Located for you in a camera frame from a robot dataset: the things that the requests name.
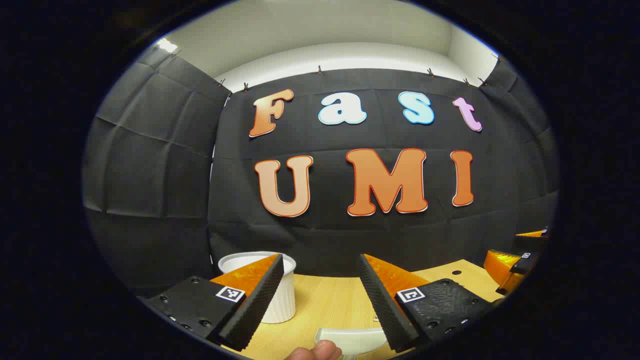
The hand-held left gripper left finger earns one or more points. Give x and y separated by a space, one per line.
260 305

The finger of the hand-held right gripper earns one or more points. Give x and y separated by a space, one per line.
500 262
535 240

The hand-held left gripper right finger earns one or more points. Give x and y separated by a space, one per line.
382 305

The white ribbed garbage bin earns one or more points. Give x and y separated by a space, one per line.
286 300

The grey plastic dustpan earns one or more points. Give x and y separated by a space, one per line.
350 340

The wooden desktop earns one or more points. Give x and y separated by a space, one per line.
330 300

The ceiling light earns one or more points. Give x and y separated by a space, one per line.
167 45

